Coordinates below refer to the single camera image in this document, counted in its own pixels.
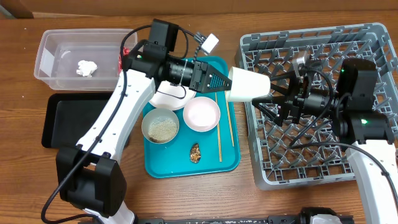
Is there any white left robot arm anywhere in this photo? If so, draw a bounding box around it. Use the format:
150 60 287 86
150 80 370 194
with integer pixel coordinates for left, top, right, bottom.
53 19 232 223

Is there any clear plastic bin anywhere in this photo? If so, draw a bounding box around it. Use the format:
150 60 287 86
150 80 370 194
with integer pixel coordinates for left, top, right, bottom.
34 29 130 91

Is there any brown food scrap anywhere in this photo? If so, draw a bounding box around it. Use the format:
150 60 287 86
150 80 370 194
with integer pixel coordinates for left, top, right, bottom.
190 143 201 164

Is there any teal plastic tray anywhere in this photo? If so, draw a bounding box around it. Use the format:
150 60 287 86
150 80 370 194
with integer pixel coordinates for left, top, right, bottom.
141 55 241 179

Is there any left wooden chopstick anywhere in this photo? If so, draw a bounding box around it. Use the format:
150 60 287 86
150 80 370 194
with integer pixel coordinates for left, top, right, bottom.
215 93 223 162

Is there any red snack wrapper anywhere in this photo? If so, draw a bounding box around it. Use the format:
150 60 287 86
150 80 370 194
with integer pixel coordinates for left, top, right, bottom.
118 47 130 74

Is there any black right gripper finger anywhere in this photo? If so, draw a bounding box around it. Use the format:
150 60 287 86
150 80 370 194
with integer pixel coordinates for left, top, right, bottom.
270 71 299 96
251 96 295 126

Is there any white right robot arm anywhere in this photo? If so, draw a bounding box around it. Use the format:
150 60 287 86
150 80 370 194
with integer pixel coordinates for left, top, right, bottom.
251 58 397 223

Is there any pile of rice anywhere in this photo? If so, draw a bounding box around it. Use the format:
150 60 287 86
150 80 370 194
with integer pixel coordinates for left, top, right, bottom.
148 118 178 143

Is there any grey-green bowl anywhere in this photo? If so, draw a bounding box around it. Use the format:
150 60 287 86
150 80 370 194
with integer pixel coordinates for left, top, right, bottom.
141 108 179 144

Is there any white cup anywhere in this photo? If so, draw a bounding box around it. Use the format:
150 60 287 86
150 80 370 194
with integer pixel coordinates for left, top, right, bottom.
225 67 271 102

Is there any white tissue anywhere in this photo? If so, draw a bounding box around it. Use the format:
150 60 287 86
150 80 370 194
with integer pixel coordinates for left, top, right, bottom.
76 60 98 77

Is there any large pink plate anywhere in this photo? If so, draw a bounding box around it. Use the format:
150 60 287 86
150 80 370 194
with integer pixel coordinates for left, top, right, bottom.
149 81 196 111

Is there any pink shallow bowl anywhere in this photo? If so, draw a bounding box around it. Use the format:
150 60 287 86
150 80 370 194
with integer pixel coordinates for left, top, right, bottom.
183 96 221 133

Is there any black tray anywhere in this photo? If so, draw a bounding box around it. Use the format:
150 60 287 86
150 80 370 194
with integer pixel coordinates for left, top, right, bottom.
41 92 112 149

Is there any wooden chopstick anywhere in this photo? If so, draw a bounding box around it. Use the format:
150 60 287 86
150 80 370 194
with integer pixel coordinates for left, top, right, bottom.
225 99 234 147
215 93 223 162

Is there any grey dishwasher rack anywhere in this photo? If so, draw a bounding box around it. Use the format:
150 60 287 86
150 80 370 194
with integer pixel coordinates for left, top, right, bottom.
235 22 397 190

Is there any right wooden chopstick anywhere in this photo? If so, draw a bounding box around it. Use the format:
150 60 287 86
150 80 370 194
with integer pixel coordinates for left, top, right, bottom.
225 99 234 147

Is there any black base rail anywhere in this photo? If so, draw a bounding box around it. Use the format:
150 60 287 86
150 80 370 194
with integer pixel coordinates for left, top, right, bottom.
136 207 355 224

